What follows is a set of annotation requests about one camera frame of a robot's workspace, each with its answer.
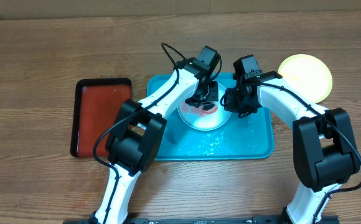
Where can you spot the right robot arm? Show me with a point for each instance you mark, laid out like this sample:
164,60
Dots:
325,155

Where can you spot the green plate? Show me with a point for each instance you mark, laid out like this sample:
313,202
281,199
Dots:
308,75

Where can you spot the teal plastic tray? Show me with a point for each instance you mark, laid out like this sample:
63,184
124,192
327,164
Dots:
250,137

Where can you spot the black red water tray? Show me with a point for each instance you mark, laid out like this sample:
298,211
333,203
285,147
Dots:
96,105

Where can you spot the light blue plate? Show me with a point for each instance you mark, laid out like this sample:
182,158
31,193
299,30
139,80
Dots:
193,118

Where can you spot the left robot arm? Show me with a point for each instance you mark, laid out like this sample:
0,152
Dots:
131,144

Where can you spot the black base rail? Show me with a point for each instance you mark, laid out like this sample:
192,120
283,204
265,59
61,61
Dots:
199,221

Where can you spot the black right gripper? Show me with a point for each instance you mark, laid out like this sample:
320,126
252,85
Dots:
234,105

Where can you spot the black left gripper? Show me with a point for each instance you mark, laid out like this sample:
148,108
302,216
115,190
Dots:
213,94

